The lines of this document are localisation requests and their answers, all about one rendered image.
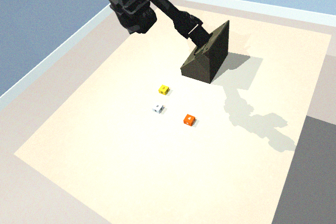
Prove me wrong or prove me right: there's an orange block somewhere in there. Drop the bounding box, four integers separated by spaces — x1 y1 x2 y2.
183 114 195 126

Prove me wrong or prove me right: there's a white block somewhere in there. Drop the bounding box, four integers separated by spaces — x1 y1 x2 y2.
152 102 164 114

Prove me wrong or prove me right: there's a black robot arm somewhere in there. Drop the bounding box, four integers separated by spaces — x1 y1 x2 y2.
117 0 212 49

